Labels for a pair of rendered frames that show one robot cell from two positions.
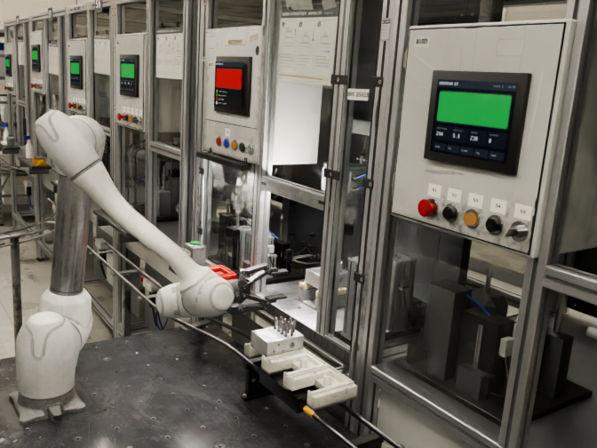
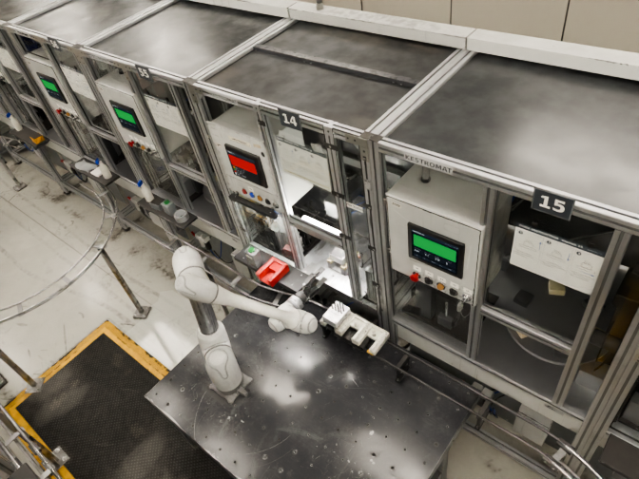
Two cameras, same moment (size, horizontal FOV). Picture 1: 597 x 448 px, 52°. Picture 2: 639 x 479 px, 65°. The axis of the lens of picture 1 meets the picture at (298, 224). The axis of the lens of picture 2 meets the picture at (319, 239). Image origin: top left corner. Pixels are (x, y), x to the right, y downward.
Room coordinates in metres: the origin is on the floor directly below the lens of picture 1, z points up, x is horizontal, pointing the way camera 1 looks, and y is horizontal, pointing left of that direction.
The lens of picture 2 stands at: (0.03, 0.27, 3.14)
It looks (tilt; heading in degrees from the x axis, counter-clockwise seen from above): 44 degrees down; 352
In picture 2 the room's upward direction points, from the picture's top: 12 degrees counter-clockwise
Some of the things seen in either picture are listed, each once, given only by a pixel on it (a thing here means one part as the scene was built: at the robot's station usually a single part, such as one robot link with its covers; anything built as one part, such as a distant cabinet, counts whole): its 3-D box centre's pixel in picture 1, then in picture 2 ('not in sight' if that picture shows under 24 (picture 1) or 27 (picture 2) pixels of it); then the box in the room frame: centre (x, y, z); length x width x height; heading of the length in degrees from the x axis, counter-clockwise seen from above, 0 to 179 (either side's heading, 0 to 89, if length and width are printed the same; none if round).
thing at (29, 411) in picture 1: (48, 398); (232, 383); (1.62, 0.70, 0.71); 0.22 x 0.18 x 0.06; 35
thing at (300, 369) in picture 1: (296, 376); (354, 331); (1.60, -0.02, 0.84); 0.36 x 0.14 x 0.10; 35
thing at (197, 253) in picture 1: (196, 258); (254, 256); (2.25, 0.38, 0.97); 0.08 x 0.08 x 0.12; 35
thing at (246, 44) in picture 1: (258, 94); (260, 156); (2.32, 0.18, 1.60); 0.42 x 0.29 x 0.46; 35
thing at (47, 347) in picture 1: (46, 350); (222, 367); (1.64, 0.71, 0.85); 0.18 x 0.16 x 0.22; 7
